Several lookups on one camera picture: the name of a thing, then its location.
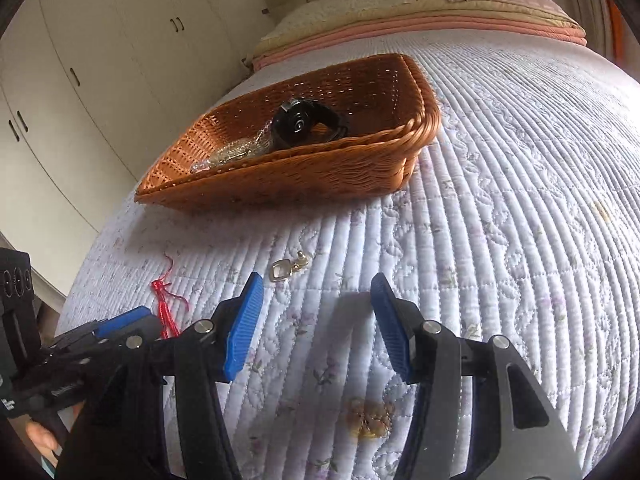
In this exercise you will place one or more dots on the gold pendant charm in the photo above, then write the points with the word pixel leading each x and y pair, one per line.
pixel 284 268

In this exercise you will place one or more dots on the white built-in wardrobe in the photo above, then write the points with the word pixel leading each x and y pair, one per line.
pixel 92 91

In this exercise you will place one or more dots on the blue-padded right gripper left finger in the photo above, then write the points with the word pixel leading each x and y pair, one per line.
pixel 120 433

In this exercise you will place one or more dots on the left hand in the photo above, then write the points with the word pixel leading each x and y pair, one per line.
pixel 42 438

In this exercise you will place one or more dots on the folded pink yellow blanket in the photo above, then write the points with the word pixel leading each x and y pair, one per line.
pixel 420 15

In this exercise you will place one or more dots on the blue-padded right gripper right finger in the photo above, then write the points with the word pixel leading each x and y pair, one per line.
pixel 516 432

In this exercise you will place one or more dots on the cream floral pillow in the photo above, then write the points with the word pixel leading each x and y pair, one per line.
pixel 320 16

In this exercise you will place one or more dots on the orange wicker basket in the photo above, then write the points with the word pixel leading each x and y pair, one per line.
pixel 226 158

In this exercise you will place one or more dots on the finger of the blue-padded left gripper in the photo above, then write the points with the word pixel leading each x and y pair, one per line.
pixel 139 321

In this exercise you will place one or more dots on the white quilted bedspread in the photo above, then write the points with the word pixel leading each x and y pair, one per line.
pixel 521 218

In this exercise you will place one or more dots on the black smartwatch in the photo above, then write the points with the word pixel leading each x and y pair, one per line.
pixel 301 122

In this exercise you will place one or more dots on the grey orange curtain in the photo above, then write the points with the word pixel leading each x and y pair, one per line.
pixel 608 33

